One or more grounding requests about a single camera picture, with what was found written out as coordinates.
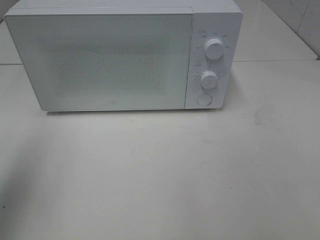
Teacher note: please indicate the white microwave door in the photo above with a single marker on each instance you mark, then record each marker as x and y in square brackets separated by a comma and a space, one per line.
[105, 62]

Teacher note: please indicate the white timer knob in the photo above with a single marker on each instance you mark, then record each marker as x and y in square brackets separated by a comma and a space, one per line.
[208, 80]

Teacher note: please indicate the round white door button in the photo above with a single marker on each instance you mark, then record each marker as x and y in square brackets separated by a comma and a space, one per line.
[204, 99]

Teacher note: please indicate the upper white power knob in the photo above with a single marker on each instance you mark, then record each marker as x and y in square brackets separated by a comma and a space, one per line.
[214, 48]

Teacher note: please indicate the white microwave oven body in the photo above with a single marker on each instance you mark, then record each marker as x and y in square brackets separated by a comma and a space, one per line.
[210, 19]

